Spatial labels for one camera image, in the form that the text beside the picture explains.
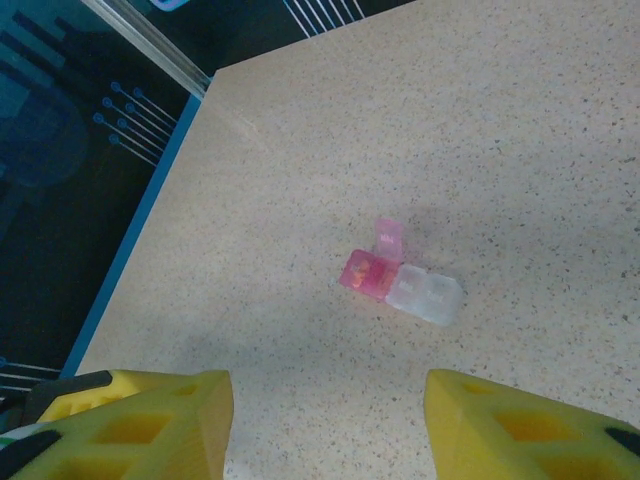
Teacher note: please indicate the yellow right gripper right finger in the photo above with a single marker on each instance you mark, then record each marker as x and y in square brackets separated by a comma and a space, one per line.
[465, 430]

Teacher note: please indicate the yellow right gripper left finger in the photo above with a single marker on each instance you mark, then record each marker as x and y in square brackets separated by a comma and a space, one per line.
[200, 425]

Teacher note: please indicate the pink clear pill organizer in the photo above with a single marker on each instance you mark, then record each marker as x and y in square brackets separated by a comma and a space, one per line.
[405, 285]

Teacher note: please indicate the aluminium left frame post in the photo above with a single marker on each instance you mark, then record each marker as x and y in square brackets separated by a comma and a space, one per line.
[150, 47]

